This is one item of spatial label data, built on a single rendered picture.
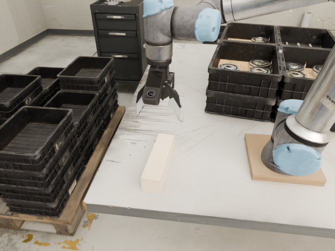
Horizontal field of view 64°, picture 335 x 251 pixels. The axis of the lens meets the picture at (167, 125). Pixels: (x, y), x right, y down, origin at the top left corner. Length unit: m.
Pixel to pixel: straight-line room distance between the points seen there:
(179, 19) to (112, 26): 2.03
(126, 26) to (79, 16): 2.48
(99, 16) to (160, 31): 2.00
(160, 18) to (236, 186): 0.57
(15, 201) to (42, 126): 0.42
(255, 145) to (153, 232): 0.84
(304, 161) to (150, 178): 0.43
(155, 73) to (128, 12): 1.88
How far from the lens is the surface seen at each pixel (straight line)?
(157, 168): 0.88
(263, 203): 0.91
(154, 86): 0.71
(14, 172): 1.45
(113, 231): 1.67
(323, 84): 0.70
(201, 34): 0.67
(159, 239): 1.61
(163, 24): 0.69
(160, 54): 0.72
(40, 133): 1.64
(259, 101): 1.20
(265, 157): 0.98
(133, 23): 2.62
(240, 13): 0.78
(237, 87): 1.18
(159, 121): 1.19
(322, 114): 0.72
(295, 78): 1.16
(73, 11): 5.08
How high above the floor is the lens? 1.37
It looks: 35 degrees down
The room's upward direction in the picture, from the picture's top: straight up
